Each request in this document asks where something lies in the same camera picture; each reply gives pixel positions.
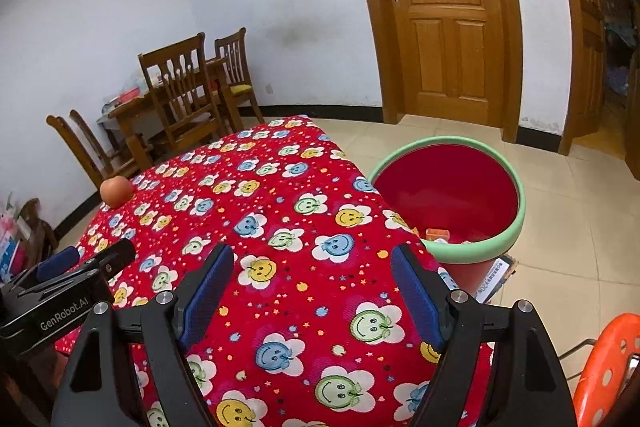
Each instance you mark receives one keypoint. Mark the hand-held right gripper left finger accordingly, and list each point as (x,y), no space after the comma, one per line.
(205,299)

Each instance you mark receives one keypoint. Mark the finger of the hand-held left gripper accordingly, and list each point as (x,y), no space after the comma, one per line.
(117,254)
(57,264)

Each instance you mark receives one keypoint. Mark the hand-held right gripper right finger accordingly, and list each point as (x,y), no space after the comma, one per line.
(417,304)

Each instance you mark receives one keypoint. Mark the orange cardboard box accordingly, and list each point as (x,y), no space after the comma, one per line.
(437,234)

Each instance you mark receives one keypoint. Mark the red bin with green rim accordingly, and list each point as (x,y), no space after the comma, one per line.
(445,192)

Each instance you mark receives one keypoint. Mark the stack of printed boxes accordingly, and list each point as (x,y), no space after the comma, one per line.
(12,242)

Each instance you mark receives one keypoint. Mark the red apple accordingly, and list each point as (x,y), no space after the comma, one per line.
(116,192)

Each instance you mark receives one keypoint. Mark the wooden slat-back chair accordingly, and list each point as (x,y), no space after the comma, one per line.
(67,142)
(92,137)
(172,72)

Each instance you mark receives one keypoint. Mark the red smiley flower tablecloth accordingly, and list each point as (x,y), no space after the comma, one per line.
(300,217)

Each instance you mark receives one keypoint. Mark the wooden dining table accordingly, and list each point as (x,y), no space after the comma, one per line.
(132,109)

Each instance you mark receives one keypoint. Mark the red tray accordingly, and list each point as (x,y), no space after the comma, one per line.
(127,97)

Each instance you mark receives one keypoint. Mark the orange plastic stool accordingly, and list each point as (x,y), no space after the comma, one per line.
(610,367)

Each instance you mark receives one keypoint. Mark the wooden chair with yellow cushion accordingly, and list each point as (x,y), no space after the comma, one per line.
(235,67)

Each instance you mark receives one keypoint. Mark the wooden panel door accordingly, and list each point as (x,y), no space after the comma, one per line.
(435,7)

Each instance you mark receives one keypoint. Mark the wooden doorway frame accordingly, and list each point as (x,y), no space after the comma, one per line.
(580,32)

